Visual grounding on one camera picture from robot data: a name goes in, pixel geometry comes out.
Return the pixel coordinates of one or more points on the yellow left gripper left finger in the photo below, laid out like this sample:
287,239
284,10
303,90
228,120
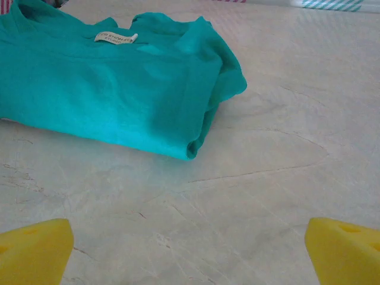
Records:
35,252

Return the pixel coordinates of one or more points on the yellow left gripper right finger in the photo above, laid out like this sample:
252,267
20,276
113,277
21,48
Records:
344,255

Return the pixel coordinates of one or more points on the folded teal t-shirt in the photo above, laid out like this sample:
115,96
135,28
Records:
104,89

